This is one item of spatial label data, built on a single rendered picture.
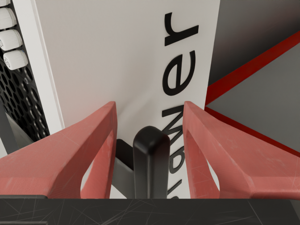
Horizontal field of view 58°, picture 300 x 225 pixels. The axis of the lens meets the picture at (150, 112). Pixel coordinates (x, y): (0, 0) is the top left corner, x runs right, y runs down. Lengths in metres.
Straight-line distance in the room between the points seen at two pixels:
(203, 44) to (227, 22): 0.32
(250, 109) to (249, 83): 0.08
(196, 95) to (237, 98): 0.24
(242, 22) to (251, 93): 0.15
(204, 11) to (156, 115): 0.06
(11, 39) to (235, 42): 0.41
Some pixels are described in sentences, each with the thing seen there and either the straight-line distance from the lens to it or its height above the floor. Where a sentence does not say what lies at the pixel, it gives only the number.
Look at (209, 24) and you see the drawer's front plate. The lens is 0.17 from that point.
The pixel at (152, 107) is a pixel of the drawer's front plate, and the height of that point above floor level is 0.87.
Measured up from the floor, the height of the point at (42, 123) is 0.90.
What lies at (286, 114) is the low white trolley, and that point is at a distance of 0.41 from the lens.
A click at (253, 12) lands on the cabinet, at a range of 0.56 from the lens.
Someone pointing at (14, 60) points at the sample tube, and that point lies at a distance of 0.21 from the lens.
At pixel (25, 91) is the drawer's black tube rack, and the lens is 0.26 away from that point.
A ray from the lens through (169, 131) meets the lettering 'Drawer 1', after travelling 0.18.
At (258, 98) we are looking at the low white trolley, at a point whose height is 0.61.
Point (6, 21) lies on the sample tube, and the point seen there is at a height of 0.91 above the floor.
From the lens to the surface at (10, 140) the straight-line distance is 0.29.
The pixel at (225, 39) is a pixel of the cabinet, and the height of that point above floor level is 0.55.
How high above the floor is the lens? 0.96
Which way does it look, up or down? 35 degrees down
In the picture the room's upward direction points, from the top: 120 degrees counter-clockwise
